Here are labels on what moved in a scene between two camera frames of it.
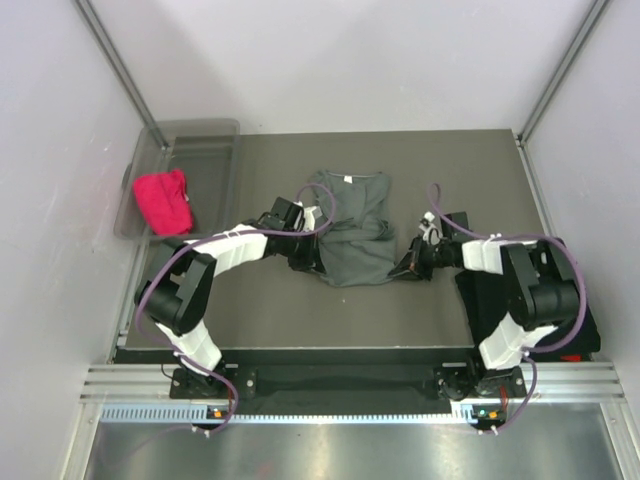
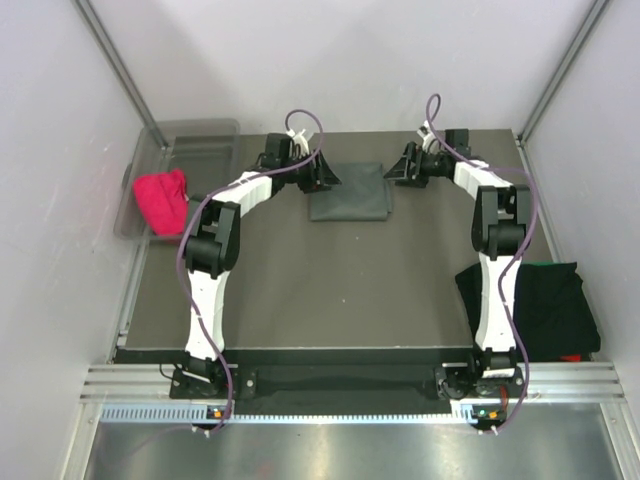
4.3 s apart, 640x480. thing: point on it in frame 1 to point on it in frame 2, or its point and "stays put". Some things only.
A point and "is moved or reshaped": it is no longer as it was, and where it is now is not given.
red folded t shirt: x=575 y=358 stays put
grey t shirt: x=359 y=246 is moved or reshaped
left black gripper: x=311 y=260 to x=318 y=177
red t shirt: x=165 y=202 stays put
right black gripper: x=412 y=260 to x=413 y=154
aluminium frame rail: x=597 y=381 stays put
